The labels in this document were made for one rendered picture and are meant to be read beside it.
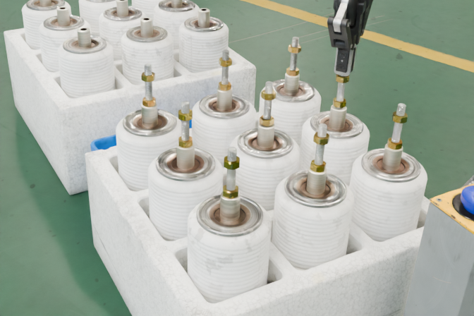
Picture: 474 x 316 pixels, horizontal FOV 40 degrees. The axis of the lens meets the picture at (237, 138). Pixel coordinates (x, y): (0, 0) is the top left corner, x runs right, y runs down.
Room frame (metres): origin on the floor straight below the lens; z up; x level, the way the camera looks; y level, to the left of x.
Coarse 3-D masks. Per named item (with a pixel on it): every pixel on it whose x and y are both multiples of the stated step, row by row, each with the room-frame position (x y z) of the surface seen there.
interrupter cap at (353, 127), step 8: (320, 112) 0.84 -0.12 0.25; (328, 112) 0.84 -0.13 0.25; (312, 120) 0.81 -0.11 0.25; (320, 120) 0.82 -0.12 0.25; (328, 120) 0.82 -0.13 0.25; (352, 120) 0.82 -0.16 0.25; (312, 128) 0.79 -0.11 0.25; (328, 128) 0.80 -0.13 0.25; (344, 128) 0.80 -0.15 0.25; (352, 128) 0.80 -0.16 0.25; (360, 128) 0.79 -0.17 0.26; (336, 136) 0.77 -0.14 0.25; (344, 136) 0.77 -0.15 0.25; (352, 136) 0.77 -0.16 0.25
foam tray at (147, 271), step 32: (96, 160) 0.80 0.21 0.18; (96, 192) 0.78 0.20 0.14; (128, 192) 0.72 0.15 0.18; (96, 224) 0.79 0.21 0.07; (128, 224) 0.66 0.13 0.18; (352, 224) 0.67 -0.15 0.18; (128, 256) 0.67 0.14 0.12; (160, 256) 0.60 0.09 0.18; (352, 256) 0.61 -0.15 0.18; (384, 256) 0.61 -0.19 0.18; (416, 256) 0.64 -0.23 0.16; (128, 288) 0.67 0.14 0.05; (160, 288) 0.57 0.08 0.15; (192, 288) 0.54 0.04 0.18; (256, 288) 0.55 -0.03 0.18; (288, 288) 0.55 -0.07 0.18; (320, 288) 0.56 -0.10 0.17; (352, 288) 0.59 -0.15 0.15; (384, 288) 0.62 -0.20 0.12
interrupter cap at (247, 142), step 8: (256, 128) 0.78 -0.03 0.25; (240, 136) 0.76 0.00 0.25; (248, 136) 0.76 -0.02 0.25; (256, 136) 0.77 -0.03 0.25; (280, 136) 0.77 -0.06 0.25; (288, 136) 0.76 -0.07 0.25; (240, 144) 0.74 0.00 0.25; (248, 144) 0.74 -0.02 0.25; (256, 144) 0.75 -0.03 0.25; (280, 144) 0.75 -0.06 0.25; (288, 144) 0.75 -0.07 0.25; (248, 152) 0.72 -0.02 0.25; (256, 152) 0.72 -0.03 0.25; (264, 152) 0.72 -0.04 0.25; (272, 152) 0.72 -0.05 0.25; (280, 152) 0.72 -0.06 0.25; (288, 152) 0.73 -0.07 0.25
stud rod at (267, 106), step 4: (268, 84) 0.75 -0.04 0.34; (272, 84) 0.75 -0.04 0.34; (268, 88) 0.75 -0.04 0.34; (272, 88) 0.75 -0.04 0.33; (268, 92) 0.74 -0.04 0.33; (264, 104) 0.75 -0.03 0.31; (268, 104) 0.75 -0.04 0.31; (264, 108) 0.75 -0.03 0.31; (268, 108) 0.75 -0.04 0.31; (264, 112) 0.75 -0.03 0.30; (268, 112) 0.74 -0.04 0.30; (264, 116) 0.75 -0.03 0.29; (268, 116) 0.74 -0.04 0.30
